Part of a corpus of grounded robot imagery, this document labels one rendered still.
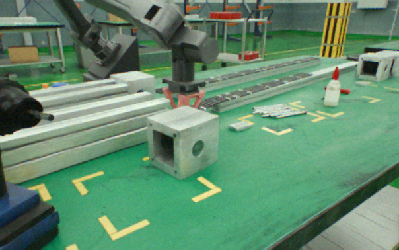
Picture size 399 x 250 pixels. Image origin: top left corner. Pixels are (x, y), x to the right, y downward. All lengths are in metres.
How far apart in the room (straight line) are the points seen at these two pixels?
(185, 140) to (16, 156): 0.28
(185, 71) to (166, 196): 0.34
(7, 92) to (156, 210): 0.26
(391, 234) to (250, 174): 1.01
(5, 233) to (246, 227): 0.29
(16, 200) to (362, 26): 12.33
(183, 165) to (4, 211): 0.27
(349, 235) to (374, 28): 11.17
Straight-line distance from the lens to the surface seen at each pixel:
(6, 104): 0.32
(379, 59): 1.40
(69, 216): 0.49
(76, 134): 0.60
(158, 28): 0.68
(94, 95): 0.80
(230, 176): 0.55
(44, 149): 0.59
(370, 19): 12.39
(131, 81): 0.85
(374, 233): 1.47
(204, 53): 0.67
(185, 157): 0.52
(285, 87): 1.12
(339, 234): 1.40
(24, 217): 0.42
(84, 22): 1.23
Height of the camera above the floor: 1.06
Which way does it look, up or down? 22 degrees down
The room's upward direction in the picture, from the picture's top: straight up
